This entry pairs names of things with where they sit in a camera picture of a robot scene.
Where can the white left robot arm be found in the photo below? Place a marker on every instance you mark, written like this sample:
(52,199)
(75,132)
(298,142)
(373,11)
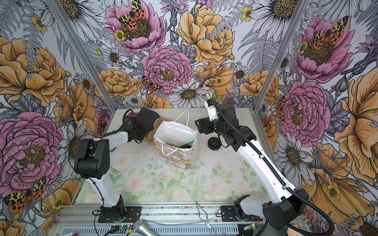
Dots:
(92,163)

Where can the green straw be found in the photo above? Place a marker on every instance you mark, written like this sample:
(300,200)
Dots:
(190,143)

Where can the green straws bundle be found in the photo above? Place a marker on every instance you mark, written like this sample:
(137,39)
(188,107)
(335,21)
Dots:
(219,99)

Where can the white patterned paper gift bag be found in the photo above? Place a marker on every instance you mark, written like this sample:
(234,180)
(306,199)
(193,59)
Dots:
(172,134)

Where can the stack of pulp carriers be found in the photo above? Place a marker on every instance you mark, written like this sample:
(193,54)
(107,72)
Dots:
(157,123)

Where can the black paper napkin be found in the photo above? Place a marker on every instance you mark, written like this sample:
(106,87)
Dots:
(147,118)

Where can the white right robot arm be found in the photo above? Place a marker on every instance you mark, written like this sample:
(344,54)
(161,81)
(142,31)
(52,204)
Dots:
(286,202)

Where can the silver microphone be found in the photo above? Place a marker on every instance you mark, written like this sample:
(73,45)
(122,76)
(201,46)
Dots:
(141,227)

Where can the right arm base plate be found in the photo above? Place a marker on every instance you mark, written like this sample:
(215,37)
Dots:
(233,214)

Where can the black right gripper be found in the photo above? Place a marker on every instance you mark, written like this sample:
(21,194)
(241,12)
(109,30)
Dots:
(206,121)

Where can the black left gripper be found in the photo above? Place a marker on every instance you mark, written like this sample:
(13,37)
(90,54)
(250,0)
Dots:
(139,137)

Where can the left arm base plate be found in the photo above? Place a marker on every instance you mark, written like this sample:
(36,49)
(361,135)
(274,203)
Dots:
(130,214)

